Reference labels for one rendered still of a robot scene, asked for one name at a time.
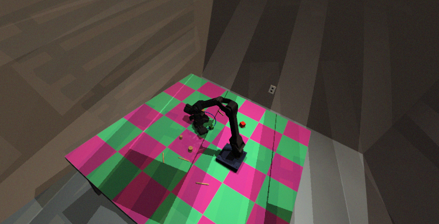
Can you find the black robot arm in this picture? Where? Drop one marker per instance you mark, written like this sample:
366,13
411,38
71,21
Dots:
230,110

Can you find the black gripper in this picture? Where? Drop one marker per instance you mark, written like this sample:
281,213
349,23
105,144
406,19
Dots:
198,125

